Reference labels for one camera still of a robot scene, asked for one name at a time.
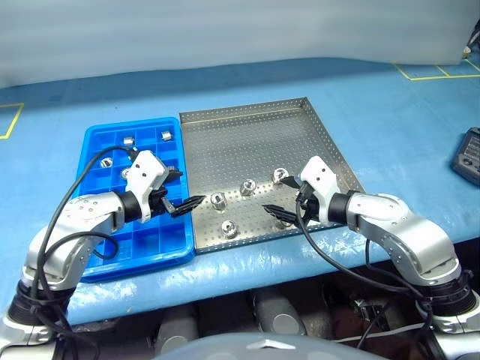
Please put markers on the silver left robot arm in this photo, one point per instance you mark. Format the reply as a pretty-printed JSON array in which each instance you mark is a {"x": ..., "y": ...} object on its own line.
[{"x": 86, "y": 213}]

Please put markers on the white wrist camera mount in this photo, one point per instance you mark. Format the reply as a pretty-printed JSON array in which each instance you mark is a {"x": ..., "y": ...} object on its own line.
[
  {"x": 318, "y": 174},
  {"x": 144, "y": 168}
]

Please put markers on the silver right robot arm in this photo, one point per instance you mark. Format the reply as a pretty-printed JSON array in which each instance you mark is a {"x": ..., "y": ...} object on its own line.
[{"x": 393, "y": 221}]

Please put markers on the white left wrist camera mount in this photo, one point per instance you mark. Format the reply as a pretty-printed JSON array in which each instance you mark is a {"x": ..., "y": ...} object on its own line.
[{"x": 144, "y": 168}]

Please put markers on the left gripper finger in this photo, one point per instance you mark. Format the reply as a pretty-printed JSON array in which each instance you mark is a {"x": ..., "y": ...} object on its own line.
[
  {"x": 174, "y": 174},
  {"x": 187, "y": 205}
]

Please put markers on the blue compartment tray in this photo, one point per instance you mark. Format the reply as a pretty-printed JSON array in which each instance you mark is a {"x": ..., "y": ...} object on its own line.
[{"x": 165, "y": 240}]

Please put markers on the yellow tape square outline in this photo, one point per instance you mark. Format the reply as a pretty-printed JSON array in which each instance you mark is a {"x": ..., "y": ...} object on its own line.
[{"x": 15, "y": 120}]

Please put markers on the dark grey rounded shape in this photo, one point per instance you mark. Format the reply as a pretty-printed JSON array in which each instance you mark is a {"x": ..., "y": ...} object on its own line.
[
  {"x": 279, "y": 317},
  {"x": 176, "y": 330}
]

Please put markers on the perforated metal tray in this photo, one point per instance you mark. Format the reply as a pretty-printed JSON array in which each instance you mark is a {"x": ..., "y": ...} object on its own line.
[{"x": 240, "y": 150}]

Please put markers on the blue plastic table cover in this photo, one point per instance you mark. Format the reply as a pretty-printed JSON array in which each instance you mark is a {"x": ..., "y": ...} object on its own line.
[{"x": 393, "y": 131}]

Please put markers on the grey robot chest shell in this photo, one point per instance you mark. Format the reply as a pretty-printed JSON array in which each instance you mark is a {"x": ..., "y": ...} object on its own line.
[{"x": 262, "y": 348}]

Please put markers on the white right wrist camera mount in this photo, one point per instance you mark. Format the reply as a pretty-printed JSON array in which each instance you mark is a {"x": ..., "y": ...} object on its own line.
[{"x": 318, "y": 174}]

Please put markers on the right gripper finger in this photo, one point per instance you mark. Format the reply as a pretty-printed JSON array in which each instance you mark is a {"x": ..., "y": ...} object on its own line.
[
  {"x": 281, "y": 213},
  {"x": 291, "y": 182}
]

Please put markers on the black handheld device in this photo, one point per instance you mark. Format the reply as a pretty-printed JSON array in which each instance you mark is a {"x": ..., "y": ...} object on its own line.
[{"x": 468, "y": 157}]

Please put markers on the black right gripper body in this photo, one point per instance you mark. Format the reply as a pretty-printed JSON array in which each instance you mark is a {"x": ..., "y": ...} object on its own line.
[{"x": 309, "y": 206}]

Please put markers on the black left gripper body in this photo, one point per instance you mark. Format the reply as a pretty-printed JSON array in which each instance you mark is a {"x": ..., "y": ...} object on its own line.
[{"x": 161, "y": 202}]

